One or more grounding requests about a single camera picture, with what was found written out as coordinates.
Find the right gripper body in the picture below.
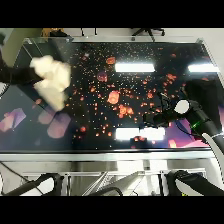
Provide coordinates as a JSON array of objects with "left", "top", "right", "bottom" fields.
[{"left": 142, "top": 111, "right": 174, "bottom": 129}]

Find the cream shirt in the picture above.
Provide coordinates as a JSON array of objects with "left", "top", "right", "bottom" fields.
[{"left": 29, "top": 54, "right": 72, "bottom": 112}]

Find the silver frame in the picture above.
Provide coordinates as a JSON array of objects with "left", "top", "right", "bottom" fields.
[{"left": 0, "top": 149, "right": 224, "bottom": 197}]

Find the black cable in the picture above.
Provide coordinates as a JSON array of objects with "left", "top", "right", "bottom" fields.
[{"left": 89, "top": 186, "right": 124, "bottom": 197}]

